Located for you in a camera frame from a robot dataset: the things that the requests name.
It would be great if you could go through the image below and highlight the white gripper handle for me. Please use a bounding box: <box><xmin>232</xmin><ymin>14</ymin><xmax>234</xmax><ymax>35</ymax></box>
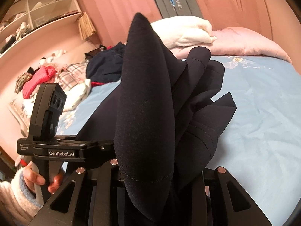
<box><xmin>30</xmin><ymin>161</ymin><xmax>63</xmax><ymax>205</ymax></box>

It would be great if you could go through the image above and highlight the light blue floral bedsheet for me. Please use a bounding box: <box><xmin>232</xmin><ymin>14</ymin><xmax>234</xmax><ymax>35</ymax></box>
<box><xmin>58</xmin><ymin>56</ymin><xmax>300</xmax><ymax>225</ymax></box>

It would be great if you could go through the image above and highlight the plaid shirt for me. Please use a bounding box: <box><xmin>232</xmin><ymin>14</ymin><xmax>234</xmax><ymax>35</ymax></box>
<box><xmin>55</xmin><ymin>62</ymin><xmax>88</xmax><ymax>91</ymax></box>

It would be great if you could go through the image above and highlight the pink curtain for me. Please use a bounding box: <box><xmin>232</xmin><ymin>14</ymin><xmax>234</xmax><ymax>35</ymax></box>
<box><xmin>78</xmin><ymin>0</ymin><xmax>300</xmax><ymax>68</ymax></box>

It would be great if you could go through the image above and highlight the pink quilted comforter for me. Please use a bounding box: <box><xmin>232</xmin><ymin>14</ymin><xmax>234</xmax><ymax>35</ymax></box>
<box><xmin>170</xmin><ymin>27</ymin><xmax>292</xmax><ymax>63</ymax></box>

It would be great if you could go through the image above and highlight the white fluffy blanket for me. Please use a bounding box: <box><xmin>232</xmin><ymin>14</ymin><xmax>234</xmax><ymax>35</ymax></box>
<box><xmin>150</xmin><ymin>16</ymin><xmax>217</xmax><ymax>49</ymax></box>

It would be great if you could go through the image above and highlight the tan tassel hanging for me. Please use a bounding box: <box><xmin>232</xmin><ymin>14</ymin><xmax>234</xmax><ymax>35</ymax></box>
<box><xmin>75</xmin><ymin>12</ymin><xmax>97</xmax><ymax>40</ymax></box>

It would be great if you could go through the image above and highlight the person's left hand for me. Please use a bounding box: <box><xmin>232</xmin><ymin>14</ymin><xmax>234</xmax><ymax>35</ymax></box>
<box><xmin>23</xmin><ymin>162</ymin><xmax>65</xmax><ymax>194</ymax></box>

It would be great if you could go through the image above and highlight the dark navy coat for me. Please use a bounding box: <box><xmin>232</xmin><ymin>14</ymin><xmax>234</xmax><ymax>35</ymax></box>
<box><xmin>77</xmin><ymin>13</ymin><xmax>236</xmax><ymax>225</ymax></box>

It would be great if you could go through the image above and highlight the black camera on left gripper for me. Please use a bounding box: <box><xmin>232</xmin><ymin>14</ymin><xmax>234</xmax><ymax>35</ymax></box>
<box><xmin>29</xmin><ymin>83</ymin><xmax>67</xmax><ymax>141</ymax></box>

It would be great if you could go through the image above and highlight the white patterned cloth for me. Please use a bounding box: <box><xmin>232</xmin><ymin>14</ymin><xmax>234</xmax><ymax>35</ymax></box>
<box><xmin>22</xmin><ymin>79</ymin><xmax>91</xmax><ymax>118</ymax></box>

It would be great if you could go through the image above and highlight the navy and red garment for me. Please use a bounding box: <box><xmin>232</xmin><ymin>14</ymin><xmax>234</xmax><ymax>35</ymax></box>
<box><xmin>86</xmin><ymin>42</ymin><xmax>126</xmax><ymax>84</ymax></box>

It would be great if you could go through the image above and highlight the white wall shelf unit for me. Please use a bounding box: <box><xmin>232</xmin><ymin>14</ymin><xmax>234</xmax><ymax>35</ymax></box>
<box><xmin>1</xmin><ymin>0</ymin><xmax>82</xmax><ymax>59</ymax></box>

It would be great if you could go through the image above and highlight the white fluffy sleeve forearm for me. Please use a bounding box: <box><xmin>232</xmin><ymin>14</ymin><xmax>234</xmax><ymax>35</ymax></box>
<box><xmin>1</xmin><ymin>167</ymin><xmax>42</xmax><ymax>225</ymax></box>

